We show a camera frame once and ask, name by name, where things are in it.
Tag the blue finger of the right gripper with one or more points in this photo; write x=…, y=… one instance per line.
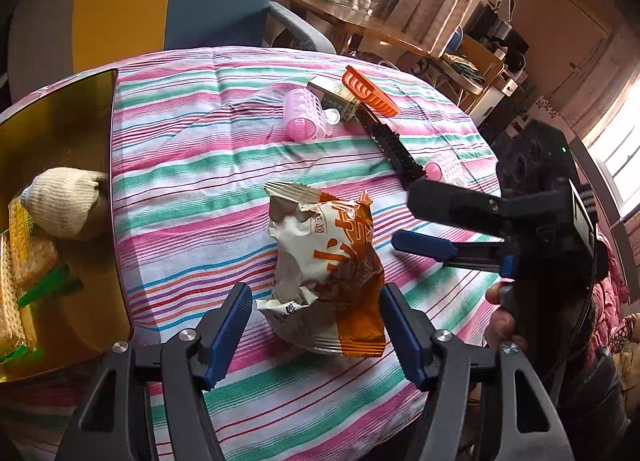
x=493, y=257
x=461, y=208

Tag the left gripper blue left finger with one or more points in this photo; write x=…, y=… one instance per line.
x=223, y=329

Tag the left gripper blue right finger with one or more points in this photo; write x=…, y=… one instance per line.
x=410, y=332

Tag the pink hair roller with clip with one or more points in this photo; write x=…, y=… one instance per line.
x=450, y=172

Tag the black hair comb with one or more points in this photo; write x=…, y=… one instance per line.
x=406, y=168

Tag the orange white snack bag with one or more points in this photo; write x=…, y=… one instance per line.
x=328, y=276

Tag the orange plastic comb clip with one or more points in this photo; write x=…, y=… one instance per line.
x=369, y=93

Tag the small green cream carton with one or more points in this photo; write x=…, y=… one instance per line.
x=333, y=94

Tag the cracker pack green label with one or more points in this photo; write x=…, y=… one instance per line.
x=37, y=268

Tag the cream sock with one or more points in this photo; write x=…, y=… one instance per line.
x=69, y=203

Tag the right hand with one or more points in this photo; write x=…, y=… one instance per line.
x=501, y=326

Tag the striped pink green tablecloth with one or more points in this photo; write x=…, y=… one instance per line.
x=209, y=191

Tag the wooden side table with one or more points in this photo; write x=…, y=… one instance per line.
x=349, y=27

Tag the gold maroon tin box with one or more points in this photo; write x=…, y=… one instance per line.
x=61, y=298

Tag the grey yellow blue armchair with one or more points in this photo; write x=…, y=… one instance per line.
x=49, y=40

